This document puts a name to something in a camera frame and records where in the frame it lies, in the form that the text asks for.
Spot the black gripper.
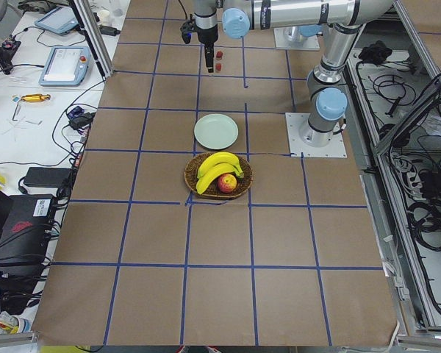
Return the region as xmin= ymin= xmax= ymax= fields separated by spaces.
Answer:
xmin=198 ymin=25 xmax=218 ymax=73

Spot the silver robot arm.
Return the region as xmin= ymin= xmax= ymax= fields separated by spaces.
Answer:
xmin=299 ymin=1 xmax=392 ymax=147
xmin=181 ymin=0 xmax=392 ymax=85

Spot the light green plate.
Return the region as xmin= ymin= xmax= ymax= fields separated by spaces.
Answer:
xmin=194 ymin=113 xmax=238 ymax=150

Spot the yellow banana bunch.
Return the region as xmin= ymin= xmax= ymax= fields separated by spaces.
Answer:
xmin=196 ymin=151 xmax=244 ymax=194

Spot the red yellow apple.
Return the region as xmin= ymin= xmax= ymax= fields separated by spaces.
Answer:
xmin=217 ymin=174 xmax=237 ymax=193

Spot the woven wicker basket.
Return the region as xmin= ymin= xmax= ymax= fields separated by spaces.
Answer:
xmin=184 ymin=151 xmax=253 ymax=200

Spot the blue teach pendant near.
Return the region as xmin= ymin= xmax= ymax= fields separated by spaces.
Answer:
xmin=38 ymin=46 xmax=91 ymax=86

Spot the blue teach pendant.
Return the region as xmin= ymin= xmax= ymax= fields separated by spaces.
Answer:
xmin=35 ymin=7 xmax=78 ymax=35
xmin=38 ymin=46 xmax=91 ymax=86

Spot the blue teach pendant far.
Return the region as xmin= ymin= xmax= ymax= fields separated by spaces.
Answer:
xmin=35 ymin=7 xmax=78 ymax=35

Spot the gold metal cylinder tool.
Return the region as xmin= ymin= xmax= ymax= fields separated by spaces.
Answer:
xmin=20 ymin=93 xmax=51 ymax=103

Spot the black power adapter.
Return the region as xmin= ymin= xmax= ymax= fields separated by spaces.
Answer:
xmin=23 ymin=167 xmax=71 ymax=188

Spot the black computer box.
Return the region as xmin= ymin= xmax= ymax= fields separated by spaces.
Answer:
xmin=0 ymin=194 xmax=60 ymax=263

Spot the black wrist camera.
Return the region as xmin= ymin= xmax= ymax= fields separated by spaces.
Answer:
xmin=180 ymin=21 xmax=195 ymax=44

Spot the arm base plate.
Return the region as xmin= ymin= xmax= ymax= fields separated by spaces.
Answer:
xmin=274 ymin=25 xmax=321 ymax=51
xmin=285 ymin=113 xmax=347 ymax=158

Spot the aluminium frame post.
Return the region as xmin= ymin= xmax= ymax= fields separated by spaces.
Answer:
xmin=68 ymin=0 xmax=113 ymax=79

